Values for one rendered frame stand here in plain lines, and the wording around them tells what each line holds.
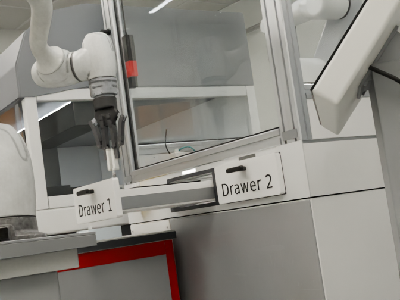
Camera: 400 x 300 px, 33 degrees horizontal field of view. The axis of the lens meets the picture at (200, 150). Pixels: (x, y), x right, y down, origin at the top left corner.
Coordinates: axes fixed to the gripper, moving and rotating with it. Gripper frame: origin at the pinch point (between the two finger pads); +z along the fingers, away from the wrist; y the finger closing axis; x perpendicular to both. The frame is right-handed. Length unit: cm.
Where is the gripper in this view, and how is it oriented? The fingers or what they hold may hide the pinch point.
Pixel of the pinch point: (112, 159)
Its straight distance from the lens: 218.7
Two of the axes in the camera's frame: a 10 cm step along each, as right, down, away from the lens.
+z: 1.4, 9.9, -1.0
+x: 3.4, 0.5, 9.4
